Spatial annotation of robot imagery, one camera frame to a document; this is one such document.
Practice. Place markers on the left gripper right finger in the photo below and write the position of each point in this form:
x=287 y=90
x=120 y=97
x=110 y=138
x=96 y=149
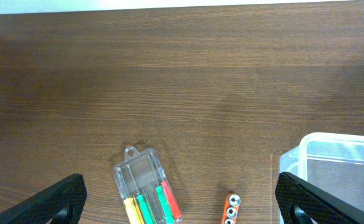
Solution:
x=302 y=202

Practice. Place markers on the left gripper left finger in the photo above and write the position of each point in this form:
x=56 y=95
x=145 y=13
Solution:
x=62 y=202

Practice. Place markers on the orange socket rail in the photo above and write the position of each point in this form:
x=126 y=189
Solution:
x=231 y=207

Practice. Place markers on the clear screwdriver set case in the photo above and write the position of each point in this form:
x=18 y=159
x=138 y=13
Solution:
x=144 y=190

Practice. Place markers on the clear plastic container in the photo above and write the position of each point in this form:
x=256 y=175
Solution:
x=331 y=162

